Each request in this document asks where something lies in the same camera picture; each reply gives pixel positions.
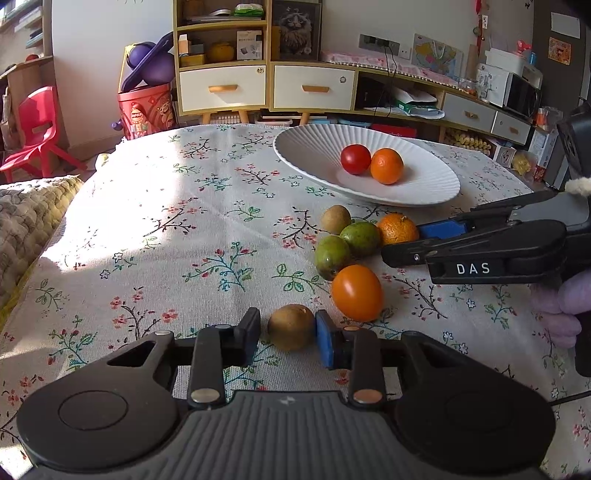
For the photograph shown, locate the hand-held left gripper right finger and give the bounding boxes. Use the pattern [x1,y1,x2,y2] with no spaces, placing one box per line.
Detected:
[314,309,472,408]

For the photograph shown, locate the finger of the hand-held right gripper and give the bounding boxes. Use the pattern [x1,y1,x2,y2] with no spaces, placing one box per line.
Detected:
[418,191,561,240]
[381,220,568,269]

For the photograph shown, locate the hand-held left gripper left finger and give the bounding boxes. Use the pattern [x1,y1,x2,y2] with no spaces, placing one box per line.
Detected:
[102,307,262,411]

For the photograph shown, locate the tangerine with green stem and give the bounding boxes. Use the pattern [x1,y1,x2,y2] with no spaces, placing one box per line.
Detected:
[376,212,420,246]

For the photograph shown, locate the large brown kiwi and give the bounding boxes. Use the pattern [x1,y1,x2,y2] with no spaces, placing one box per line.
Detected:
[267,304,317,352]

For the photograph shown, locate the white ribbed plate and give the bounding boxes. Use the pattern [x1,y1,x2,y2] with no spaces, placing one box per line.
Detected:
[272,124,461,207]

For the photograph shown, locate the person's right hand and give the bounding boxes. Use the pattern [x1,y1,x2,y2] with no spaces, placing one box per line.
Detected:
[530,276,583,352]

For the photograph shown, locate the green mango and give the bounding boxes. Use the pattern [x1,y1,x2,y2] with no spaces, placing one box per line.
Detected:
[315,235,354,281]
[340,221,382,258]

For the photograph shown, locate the orange persimmon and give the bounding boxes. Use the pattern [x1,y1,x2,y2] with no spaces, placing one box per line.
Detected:
[331,264,384,323]

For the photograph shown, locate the smooth orange tangerine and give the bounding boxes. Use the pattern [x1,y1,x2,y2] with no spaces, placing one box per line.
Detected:
[370,148,404,185]

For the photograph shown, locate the small brown kiwi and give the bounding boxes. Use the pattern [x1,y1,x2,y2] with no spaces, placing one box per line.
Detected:
[320,205,352,235]

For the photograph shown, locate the yellow bead abacus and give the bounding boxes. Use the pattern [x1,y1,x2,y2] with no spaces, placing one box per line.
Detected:
[444,128,493,156]

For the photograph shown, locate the flat red box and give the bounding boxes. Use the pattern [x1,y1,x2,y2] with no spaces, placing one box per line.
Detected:
[371,123,418,140]

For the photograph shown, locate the red tomato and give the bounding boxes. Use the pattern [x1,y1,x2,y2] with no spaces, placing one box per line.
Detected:
[340,144,372,175]

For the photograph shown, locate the grey drawer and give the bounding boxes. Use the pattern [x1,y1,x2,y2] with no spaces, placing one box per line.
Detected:
[442,92,498,133]
[491,111,533,145]

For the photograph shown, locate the floral tablecloth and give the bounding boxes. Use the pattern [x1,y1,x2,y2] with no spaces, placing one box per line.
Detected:
[0,122,591,480]

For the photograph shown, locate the green and white papers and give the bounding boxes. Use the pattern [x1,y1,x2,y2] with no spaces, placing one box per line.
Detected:
[394,88,445,119]

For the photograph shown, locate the black microwave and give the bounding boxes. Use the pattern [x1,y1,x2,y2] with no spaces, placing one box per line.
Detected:
[503,71,544,119]

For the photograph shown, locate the long low cabinet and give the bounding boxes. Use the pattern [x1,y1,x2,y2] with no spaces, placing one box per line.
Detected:
[269,60,536,147]

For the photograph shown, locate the pink mat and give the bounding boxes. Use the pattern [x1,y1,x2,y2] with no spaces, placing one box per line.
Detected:
[321,50,465,88]

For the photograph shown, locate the white drawer with round lock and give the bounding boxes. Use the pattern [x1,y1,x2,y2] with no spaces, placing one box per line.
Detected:
[273,65,356,111]
[178,68,267,112]

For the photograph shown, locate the white paper sheet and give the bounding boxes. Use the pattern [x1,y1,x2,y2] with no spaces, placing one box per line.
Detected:
[550,12,581,40]

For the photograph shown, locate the yellow-framed shelf cabinet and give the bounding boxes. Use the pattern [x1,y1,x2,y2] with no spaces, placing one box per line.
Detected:
[172,0,271,125]

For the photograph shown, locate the framed cat picture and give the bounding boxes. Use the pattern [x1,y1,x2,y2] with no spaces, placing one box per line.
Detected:
[270,0,323,62]

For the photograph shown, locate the red printed bucket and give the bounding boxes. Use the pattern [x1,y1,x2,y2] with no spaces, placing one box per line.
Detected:
[117,83,178,141]

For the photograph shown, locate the beige quilted blanket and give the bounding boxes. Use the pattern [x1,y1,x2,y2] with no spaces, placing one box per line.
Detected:
[0,175,86,310]

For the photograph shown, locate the white printed box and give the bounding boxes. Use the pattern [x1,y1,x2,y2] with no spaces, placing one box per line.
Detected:
[237,30,263,61]

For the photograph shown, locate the yellow round jar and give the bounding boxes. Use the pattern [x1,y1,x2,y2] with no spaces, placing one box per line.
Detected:
[206,42,236,64]

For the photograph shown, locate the purple ball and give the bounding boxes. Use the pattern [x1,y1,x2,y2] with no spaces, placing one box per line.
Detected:
[127,43,158,71]

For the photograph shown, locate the red plastic chair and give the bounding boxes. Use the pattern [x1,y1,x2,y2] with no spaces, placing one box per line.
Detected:
[0,85,88,184]

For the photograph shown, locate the cardboard box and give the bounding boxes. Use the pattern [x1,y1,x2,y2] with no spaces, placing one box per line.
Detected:
[0,55,57,151]

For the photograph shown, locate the black cable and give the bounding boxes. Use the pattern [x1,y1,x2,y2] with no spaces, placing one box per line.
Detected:
[549,391,591,408]

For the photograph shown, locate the black power cord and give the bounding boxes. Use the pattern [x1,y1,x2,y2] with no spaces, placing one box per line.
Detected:
[373,42,400,117]

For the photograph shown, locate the grey wall socket panel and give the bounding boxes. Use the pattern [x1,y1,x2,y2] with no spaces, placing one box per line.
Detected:
[359,34,400,55]

